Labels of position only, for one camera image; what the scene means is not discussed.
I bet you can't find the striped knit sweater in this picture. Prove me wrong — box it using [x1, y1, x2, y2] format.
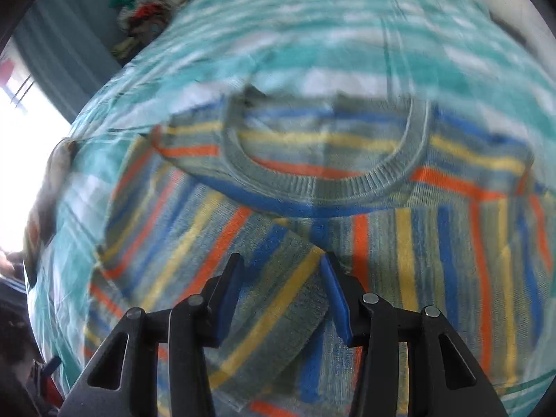
[84, 86, 556, 417]

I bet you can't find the pile of colourful clothes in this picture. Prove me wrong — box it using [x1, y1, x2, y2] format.
[108, 0, 177, 60]

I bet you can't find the teal curtain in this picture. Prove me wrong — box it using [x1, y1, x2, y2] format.
[13, 0, 131, 123]

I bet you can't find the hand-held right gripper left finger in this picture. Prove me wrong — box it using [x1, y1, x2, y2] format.
[61, 252, 245, 417]

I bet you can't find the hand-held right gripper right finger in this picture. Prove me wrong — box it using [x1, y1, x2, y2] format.
[320, 251, 509, 417]

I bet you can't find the patterned pillow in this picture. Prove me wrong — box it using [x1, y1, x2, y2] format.
[24, 137, 82, 288]

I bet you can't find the teal checked bed blanket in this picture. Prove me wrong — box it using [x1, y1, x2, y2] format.
[26, 0, 556, 417]

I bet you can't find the window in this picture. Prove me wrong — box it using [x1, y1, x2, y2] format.
[0, 37, 71, 255]

